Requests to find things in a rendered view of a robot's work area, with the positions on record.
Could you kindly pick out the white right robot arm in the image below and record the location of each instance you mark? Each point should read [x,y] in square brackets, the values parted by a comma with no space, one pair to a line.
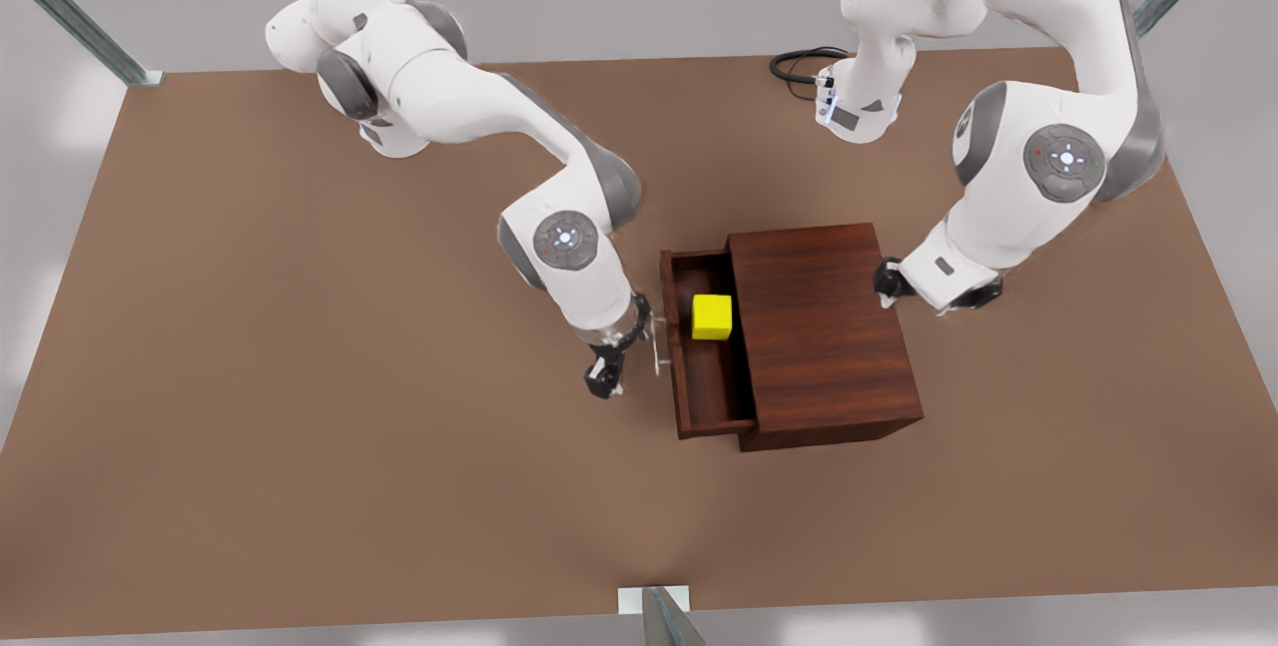
[469,102]

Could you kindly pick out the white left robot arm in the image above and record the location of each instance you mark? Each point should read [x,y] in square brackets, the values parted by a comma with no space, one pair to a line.
[1038,77]

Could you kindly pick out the dark wooden cabinet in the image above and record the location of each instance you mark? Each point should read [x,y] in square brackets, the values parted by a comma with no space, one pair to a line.
[824,331]

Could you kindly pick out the yellow cube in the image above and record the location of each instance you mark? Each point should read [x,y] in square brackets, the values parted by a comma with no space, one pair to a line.
[712,317]

